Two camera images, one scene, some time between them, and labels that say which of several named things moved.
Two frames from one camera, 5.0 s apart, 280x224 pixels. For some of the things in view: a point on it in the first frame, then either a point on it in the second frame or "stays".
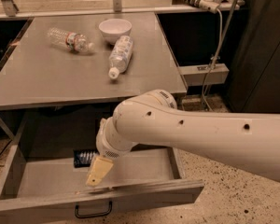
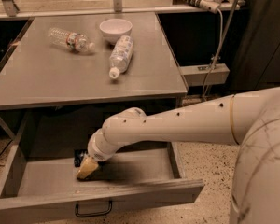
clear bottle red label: [71, 40] stays
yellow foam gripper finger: [99, 170] → [88, 166]
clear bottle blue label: [120, 54] stays
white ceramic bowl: [111, 29] stays
